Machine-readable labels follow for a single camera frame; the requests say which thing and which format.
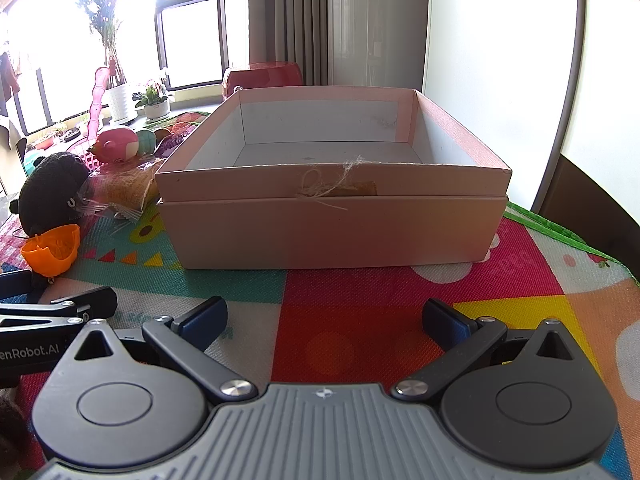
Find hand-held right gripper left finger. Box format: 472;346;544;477
75;296;258;403

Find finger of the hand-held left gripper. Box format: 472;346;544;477
0;269;35;305
0;286;119;334

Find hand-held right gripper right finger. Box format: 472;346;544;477
391;298;576;403

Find black knitted plush toy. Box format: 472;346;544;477
9;151;94;239

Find pink cardboard box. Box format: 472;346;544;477
154;86;513;271

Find orange plastic toy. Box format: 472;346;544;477
21;224;81;277

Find colourful printed play mat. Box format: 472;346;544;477
0;109;640;480

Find clear yellow snack packet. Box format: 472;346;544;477
92;159;164;212

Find pink plastic basket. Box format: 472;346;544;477
74;137;108;172

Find pink plush toy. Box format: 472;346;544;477
90;127;141;164

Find purple toy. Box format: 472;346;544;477
155;136;187;162

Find pink plastic tube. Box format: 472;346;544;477
86;66;114;141

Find tall white flower vase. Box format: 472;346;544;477
75;0;137;124

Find hanging clothes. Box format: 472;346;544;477
0;50;24;117

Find flowering plant in white pot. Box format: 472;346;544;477
134;74;174;121

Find red round barrel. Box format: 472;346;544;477
221;61;303;97

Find white cabinet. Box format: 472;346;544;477
530;0;640;283

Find pleated curtain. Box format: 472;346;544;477
248;0;332;87

